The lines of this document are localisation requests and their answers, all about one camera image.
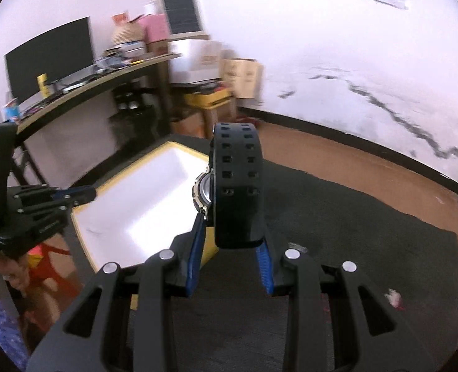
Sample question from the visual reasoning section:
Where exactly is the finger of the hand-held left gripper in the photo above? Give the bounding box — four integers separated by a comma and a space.
39, 186, 97, 201
43, 194, 98, 213

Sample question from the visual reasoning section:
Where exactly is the framed blackboard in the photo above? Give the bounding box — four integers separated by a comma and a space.
152, 0, 209, 42

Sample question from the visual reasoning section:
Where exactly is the yellow crate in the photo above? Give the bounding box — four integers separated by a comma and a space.
184, 87, 234, 110

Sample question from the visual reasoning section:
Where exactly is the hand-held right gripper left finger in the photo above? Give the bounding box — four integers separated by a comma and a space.
25, 214, 209, 372

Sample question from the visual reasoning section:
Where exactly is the red and yellow mat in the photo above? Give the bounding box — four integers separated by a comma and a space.
26, 236, 83, 307

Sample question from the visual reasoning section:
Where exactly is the straw hat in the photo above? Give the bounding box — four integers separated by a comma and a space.
110, 22, 146, 48

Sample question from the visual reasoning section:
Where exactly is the yellow bottle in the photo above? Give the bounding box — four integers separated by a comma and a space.
37, 73, 52, 98

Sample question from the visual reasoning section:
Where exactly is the black monitor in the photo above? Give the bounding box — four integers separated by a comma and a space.
4, 16, 95, 103

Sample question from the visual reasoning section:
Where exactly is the black wristwatch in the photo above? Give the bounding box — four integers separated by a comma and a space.
192, 122, 267, 249

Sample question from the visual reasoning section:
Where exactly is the pink box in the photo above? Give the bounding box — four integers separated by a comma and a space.
137, 13, 171, 44

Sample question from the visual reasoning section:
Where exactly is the dark grey rug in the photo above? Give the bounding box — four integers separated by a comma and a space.
69, 135, 458, 372

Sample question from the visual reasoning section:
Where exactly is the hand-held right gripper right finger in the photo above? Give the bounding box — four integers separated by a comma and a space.
255, 239, 438, 372

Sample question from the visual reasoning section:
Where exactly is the purple printed cloth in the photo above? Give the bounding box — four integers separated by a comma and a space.
0, 301, 30, 370

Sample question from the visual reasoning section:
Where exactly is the white cardboard box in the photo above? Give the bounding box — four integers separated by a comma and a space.
168, 39, 222, 85

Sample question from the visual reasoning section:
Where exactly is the white box with yellow rim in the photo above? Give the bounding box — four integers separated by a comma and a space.
70, 141, 219, 311

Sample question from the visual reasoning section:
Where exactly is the crumpled white paper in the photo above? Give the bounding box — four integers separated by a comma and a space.
384, 289, 405, 310

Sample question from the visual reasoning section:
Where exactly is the person's left hand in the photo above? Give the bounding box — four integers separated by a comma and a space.
0, 255, 30, 303

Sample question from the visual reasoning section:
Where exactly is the brown cardboard box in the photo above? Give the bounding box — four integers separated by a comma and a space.
219, 58, 265, 100

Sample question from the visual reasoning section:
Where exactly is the printed paper cup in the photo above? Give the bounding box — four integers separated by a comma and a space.
3, 98, 22, 124

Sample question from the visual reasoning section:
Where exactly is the wooden desk with black frame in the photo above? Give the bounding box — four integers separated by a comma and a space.
4, 52, 184, 187

